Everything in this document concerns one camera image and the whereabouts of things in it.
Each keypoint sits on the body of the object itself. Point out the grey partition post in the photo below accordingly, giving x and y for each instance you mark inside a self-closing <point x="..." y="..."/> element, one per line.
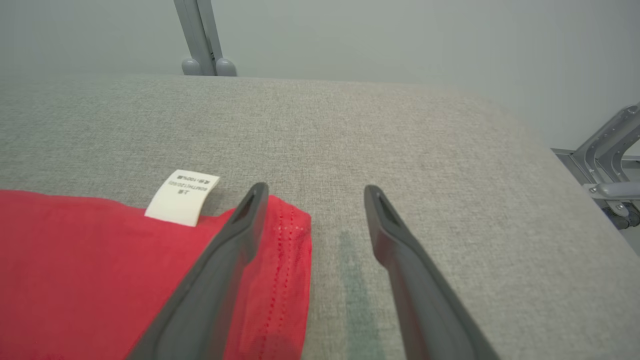
<point x="200" y="35"/>

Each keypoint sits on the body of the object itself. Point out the grey metal frame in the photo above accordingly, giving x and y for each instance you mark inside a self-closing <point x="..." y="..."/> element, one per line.
<point x="607" y="160"/>

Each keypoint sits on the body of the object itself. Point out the red jersey with white trim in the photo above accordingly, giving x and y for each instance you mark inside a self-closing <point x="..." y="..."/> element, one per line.
<point x="90" y="275"/>

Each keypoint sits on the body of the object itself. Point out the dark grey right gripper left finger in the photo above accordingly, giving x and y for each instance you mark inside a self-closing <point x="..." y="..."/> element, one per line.
<point x="215" y="280"/>

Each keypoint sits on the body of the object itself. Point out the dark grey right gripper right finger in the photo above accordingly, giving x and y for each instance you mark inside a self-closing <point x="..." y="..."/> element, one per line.
<point x="420" y="295"/>

